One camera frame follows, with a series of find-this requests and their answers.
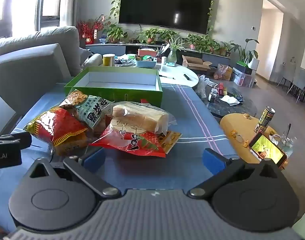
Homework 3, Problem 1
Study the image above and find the glass cup with spoon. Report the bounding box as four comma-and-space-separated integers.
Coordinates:
270, 124, 294, 156

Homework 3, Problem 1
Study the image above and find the black wall television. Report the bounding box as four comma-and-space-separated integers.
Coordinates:
118, 0, 213, 35

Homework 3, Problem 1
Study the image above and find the green cardboard box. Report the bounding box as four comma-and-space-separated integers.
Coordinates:
64, 66, 163, 108

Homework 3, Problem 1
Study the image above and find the open cardboard box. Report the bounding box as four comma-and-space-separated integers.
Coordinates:
182, 55, 213, 72

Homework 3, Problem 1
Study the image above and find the bread loaf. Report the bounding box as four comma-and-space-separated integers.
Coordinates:
105, 101, 178, 134

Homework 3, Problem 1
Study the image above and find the dark marble round table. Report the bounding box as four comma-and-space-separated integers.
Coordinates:
200, 85, 257, 118

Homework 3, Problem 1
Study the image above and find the yellow tin can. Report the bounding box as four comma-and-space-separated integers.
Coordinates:
103, 54, 115, 67

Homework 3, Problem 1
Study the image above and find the red round rice cracker packet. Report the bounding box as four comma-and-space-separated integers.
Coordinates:
90, 119, 183, 158

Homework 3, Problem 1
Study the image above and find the pale green seat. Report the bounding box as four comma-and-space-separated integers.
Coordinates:
291, 211, 305, 240

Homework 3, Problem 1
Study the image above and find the orange rectangular box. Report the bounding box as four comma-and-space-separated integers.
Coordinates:
138, 48, 158, 57

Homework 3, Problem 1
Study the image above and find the glass jar with dark contents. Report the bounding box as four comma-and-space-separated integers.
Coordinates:
208, 88, 218, 103

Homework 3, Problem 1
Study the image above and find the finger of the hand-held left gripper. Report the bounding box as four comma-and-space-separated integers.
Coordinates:
0, 132, 32, 149

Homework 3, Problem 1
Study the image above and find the red lion chip packet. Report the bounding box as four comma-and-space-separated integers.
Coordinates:
24, 106, 89, 147

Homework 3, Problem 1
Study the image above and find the grey sofa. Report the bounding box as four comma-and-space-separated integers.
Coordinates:
0, 26, 103, 135

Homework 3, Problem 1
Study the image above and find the large-leaf plant in white pot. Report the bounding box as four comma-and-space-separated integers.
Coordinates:
230, 39, 260, 71

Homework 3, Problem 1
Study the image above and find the window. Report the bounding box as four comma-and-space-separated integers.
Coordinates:
0, 0, 64, 40

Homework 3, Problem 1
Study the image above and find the spider plant in glass vase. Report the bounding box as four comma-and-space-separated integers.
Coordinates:
164, 35, 186, 64

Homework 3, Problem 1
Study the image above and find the clear plastic bag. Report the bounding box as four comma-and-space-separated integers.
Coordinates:
195, 75, 211, 98

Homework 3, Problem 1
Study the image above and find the white curtain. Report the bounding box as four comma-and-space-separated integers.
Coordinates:
60, 0, 81, 28

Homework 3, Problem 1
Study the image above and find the blue plastic basket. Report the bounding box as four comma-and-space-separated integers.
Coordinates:
135, 56, 158, 69

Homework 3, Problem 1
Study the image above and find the red flower decoration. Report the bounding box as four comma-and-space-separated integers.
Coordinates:
76, 14, 104, 46

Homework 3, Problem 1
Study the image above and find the green and black box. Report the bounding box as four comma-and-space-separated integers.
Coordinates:
236, 61, 253, 75

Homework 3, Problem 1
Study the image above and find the phone in red case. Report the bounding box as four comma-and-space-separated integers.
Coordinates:
248, 132, 287, 167

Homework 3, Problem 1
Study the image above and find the black and yellow can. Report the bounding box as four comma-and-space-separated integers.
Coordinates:
255, 106, 276, 134

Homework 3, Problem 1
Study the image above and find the crumpled white paper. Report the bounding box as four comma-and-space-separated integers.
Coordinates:
220, 95, 239, 106

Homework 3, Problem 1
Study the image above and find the green white cracker packet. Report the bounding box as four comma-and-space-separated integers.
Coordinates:
59, 90, 116, 130

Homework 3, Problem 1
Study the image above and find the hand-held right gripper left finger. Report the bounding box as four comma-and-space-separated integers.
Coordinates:
25, 147, 121, 198

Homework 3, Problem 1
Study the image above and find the grey dining chair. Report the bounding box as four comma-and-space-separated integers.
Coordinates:
293, 69, 305, 103
278, 67, 302, 94

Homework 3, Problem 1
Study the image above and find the pile of dark packets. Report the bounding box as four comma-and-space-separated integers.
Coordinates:
115, 57, 136, 66

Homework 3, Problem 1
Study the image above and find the white round table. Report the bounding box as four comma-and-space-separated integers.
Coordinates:
115, 60, 199, 88

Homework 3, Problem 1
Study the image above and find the potted green plant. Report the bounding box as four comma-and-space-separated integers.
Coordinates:
102, 24, 128, 44
140, 28, 159, 44
219, 41, 234, 56
185, 34, 205, 51
203, 35, 221, 53
159, 30, 177, 43

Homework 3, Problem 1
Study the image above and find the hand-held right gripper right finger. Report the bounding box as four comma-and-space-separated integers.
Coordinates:
188, 148, 285, 199

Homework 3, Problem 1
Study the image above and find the orange snack packet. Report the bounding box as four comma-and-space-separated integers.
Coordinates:
52, 130, 93, 156

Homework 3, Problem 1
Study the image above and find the clear storage box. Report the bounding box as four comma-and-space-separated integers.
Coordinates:
233, 67, 256, 88

